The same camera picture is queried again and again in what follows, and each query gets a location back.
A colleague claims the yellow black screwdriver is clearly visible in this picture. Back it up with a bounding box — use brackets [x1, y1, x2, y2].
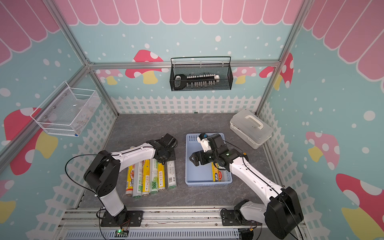
[243, 153, 249, 161]

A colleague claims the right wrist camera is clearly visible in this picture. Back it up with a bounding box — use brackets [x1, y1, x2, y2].
[198, 133, 211, 153]

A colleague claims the black wire wall basket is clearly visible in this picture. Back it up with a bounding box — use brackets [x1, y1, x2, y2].
[170, 56, 234, 92]

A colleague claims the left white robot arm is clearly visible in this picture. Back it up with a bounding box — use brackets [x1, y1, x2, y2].
[84, 134, 178, 217]

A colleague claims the white plastic storage box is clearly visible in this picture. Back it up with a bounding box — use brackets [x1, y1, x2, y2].
[230, 109, 273, 150]

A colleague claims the black socket wrench set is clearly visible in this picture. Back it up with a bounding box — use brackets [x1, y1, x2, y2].
[173, 74, 220, 91]

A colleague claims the clear white wrap roll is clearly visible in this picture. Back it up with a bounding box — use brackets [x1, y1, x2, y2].
[167, 161, 177, 189]

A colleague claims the white wire wall basket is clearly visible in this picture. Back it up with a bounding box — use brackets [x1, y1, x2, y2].
[30, 82, 102, 137]

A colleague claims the blue plastic basket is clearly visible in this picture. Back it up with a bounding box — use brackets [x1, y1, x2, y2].
[185, 133, 233, 187]

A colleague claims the yellow red wrap roll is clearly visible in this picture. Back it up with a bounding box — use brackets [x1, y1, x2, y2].
[212, 163, 222, 182]

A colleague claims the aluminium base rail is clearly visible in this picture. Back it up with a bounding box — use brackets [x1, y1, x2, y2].
[53, 206, 276, 240]

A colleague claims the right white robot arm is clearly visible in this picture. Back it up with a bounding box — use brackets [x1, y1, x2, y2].
[190, 133, 304, 240]

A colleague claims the small green circuit board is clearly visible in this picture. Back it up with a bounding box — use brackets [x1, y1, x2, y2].
[114, 229, 129, 238]

